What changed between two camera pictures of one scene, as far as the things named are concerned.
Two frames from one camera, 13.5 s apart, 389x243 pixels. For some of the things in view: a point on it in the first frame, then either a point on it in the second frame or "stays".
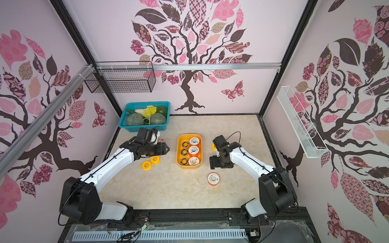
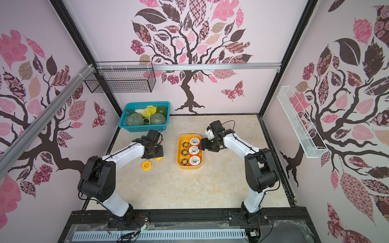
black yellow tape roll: x=184 y=161 stays
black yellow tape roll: x=184 y=152 stays
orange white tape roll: x=213 y=179 → x=195 y=160
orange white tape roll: x=194 y=140 stays
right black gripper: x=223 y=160 → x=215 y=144
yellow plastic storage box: x=189 y=151 stays
